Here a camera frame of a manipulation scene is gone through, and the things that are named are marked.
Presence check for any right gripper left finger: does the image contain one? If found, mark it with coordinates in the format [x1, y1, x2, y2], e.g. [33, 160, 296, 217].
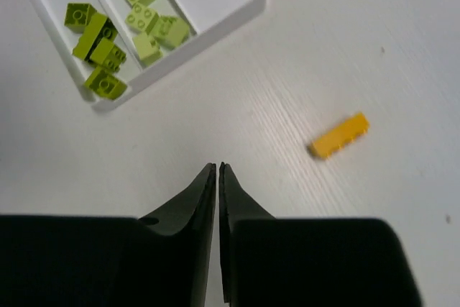
[1, 163, 216, 306]

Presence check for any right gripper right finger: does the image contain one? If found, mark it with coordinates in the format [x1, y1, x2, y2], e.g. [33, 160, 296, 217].
[218, 163, 423, 306]

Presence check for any long orange lego brick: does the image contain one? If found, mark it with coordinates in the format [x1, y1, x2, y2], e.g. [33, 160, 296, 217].
[307, 112, 369, 160]

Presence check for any pale green lego brick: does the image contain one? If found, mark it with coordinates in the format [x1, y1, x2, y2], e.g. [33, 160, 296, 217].
[150, 16, 190, 50]

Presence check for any small dark green lego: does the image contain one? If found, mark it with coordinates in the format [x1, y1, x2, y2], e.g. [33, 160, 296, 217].
[64, 3, 97, 33]

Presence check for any white compartment tray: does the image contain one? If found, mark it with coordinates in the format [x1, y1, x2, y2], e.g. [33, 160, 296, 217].
[9, 0, 269, 112]

